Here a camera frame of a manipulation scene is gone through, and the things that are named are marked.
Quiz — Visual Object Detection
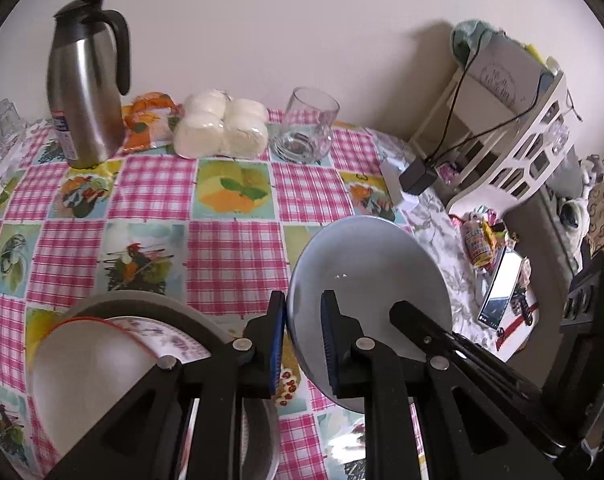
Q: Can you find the adapter cable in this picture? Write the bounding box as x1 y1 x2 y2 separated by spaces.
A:
432 30 553 163

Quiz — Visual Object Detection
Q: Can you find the white lattice rack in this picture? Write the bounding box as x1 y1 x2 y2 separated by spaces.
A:
407 45 580 211

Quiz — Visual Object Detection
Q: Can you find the smartphone in clear case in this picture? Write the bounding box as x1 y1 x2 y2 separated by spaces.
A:
477 246 523 332

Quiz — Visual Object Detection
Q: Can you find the green cloth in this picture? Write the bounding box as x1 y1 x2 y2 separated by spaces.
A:
450 19 508 61

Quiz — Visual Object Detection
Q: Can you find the small white box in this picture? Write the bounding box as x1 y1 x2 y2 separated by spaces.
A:
381 157 420 213

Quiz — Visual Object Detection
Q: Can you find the pink floral deep plate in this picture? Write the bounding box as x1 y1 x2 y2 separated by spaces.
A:
122 317 213 363

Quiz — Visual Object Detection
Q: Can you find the orange snack packet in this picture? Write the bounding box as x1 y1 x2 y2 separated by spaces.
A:
121 91 185 153

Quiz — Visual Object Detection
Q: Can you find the pink checkered fruit tablecloth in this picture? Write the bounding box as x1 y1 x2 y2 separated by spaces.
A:
0 105 463 480

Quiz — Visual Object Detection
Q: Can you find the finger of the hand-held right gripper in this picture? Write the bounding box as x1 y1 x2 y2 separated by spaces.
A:
389 300 545 411

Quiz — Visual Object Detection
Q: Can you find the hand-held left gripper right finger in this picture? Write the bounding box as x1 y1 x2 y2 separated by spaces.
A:
319 289 565 480

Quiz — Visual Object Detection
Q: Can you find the grey leaf print cloth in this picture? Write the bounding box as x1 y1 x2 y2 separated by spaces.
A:
367 127 538 361

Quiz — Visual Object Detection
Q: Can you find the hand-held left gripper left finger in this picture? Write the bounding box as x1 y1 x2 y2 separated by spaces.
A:
44 290 289 480

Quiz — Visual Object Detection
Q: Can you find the grey plush toy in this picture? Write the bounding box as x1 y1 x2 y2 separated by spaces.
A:
552 152 604 241

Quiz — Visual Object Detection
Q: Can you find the bag of white buns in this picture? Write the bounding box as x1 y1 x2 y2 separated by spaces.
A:
173 88 270 158

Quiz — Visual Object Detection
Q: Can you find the small white bowl red print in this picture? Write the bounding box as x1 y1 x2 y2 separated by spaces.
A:
29 316 163 463

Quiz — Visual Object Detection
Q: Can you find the colourful snack packet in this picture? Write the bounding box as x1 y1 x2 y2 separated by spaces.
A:
459 212 498 268

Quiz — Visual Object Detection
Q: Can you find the stainless steel thermos jug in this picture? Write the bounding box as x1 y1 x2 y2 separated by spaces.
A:
47 0 132 170

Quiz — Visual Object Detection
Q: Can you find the grey plate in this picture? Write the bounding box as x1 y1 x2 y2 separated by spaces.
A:
287 215 454 413

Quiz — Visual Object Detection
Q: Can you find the white card box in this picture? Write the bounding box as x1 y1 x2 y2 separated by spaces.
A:
469 37 545 111

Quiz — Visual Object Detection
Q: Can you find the clear glass tumbler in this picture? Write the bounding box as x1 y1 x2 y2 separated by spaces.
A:
272 86 341 163

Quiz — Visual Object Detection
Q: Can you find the black power adapter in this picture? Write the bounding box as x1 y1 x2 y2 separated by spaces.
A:
399 157 439 195

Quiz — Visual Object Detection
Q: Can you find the stainless steel plate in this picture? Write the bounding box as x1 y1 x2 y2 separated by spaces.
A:
59 289 280 480

